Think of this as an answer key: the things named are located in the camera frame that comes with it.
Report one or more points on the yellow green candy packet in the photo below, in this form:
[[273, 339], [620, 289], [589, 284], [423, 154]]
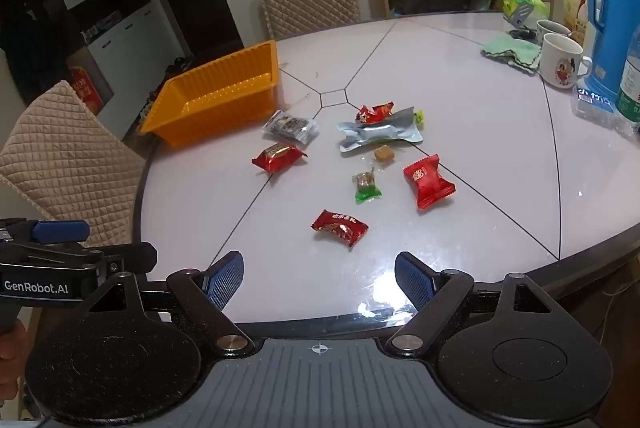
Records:
[[419, 117]]

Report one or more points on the silver dark-print snack packet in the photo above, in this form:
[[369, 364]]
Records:
[[290, 126]]

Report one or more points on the brown cube candy clear wrapper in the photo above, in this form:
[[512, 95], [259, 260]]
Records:
[[383, 154]]

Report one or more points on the orange plastic tray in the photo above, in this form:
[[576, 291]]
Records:
[[215, 82]]

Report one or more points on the dark jacket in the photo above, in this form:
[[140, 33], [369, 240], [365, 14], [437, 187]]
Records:
[[30, 47]]

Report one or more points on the person's left hand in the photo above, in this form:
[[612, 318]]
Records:
[[10, 358]]

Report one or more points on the clear plastic water bottle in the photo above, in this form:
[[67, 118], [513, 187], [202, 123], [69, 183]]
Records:
[[631, 82]]

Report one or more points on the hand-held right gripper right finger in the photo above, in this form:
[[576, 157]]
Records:
[[412, 280]]

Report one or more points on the green candy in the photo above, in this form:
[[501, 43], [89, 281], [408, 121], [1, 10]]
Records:
[[366, 188]]

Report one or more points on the long red candy packet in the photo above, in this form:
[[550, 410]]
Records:
[[340, 228]]

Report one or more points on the clear plastic tissue pack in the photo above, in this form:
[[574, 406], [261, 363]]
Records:
[[595, 105]]

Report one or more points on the small red candy packet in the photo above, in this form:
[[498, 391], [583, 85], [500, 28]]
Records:
[[364, 113], [383, 110]]

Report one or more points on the row of shoes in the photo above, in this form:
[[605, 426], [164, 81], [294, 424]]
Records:
[[177, 67]]

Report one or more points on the red gift box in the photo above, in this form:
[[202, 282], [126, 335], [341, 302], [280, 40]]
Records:
[[85, 90]]

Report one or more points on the white mug red print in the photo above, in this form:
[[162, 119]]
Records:
[[560, 57]]

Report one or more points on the white mug dark print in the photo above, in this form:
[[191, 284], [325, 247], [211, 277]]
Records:
[[550, 27]]

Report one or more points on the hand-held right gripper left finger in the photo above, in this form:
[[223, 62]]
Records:
[[225, 280]]

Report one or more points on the blue thermos jug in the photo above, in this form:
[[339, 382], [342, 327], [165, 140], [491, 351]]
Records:
[[615, 7]]

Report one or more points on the red gold-print candy packet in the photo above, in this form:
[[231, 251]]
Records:
[[277, 156]]

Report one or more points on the large red snack packet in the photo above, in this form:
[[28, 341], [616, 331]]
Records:
[[427, 182]]

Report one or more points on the grey phone stand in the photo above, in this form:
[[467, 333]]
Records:
[[522, 13]]

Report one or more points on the silver foil snack packet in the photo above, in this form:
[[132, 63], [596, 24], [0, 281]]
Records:
[[380, 135]]

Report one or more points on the white cabinet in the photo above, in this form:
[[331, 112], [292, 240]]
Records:
[[120, 52]]

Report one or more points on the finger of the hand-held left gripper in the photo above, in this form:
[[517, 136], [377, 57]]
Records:
[[125, 258], [60, 231]]

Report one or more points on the green cloth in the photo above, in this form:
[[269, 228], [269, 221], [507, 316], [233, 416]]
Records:
[[510, 50]]

